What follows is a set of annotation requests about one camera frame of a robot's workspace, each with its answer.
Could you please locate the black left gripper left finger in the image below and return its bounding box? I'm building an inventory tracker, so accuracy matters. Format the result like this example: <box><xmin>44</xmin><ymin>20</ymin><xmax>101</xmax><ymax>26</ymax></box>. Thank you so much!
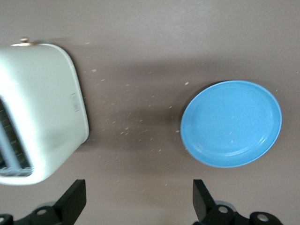
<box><xmin>0</xmin><ymin>179</ymin><xmax>87</xmax><ymax>225</ymax></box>

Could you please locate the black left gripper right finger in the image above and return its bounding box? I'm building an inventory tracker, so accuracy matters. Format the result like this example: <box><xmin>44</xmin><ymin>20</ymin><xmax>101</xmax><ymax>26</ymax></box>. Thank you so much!
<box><xmin>193</xmin><ymin>179</ymin><xmax>281</xmax><ymax>225</ymax></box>

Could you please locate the blue plate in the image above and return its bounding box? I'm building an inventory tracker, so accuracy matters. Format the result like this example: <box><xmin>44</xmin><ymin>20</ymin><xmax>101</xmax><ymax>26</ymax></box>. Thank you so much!
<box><xmin>180</xmin><ymin>80</ymin><xmax>283</xmax><ymax>169</ymax></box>

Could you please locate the white toaster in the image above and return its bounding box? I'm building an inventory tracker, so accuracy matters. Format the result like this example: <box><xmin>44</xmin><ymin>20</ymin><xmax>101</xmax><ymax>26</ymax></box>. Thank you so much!
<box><xmin>0</xmin><ymin>37</ymin><xmax>90</xmax><ymax>186</ymax></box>

